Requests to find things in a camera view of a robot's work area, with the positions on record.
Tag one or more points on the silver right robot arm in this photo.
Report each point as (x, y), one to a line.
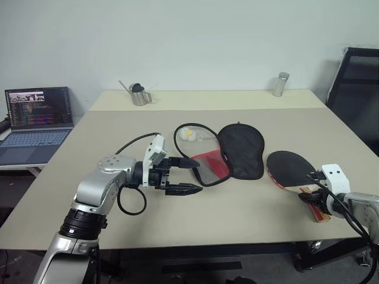
(361, 207)

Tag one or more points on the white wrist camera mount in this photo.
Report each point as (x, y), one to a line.
(155, 151)
(336, 177)

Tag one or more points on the open grey laptop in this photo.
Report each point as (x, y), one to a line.
(35, 118)

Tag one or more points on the black red paddle case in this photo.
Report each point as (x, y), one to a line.
(242, 151)

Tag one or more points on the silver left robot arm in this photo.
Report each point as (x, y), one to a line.
(97, 183)

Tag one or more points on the steel shaker bottle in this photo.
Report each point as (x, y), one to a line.
(279, 85)

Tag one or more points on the black table frame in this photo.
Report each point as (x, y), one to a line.
(305, 254)

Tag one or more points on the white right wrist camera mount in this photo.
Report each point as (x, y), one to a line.
(336, 177)

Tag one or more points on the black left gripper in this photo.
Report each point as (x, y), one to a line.
(158, 177)

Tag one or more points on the black bar beside laptop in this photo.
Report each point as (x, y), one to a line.
(3, 125)

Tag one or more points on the steel watering can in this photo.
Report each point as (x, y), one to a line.
(140, 96)

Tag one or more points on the white yellow ball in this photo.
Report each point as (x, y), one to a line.
(187, 134)

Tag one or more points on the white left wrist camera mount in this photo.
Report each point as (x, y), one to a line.
(155, 151)

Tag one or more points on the black mesh office chair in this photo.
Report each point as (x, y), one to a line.
(355, 97)

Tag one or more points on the white side table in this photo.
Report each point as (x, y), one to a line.
(26, 168)

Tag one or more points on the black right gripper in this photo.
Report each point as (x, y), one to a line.
(324, 204)

